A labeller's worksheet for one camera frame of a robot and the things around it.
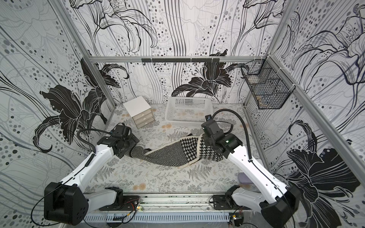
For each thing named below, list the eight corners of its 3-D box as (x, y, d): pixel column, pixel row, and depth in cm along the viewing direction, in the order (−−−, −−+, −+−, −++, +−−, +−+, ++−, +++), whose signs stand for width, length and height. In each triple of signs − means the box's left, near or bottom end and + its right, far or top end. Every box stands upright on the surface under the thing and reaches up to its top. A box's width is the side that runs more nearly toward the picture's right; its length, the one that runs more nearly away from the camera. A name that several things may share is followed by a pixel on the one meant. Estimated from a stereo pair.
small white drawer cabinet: (138, 129, 105) (132, 117, 94) (129, 115, 114) (123, 103, 103) (155, 120, 111) (151, 108, 100) (145, 108, 119) (141, 95, 108)
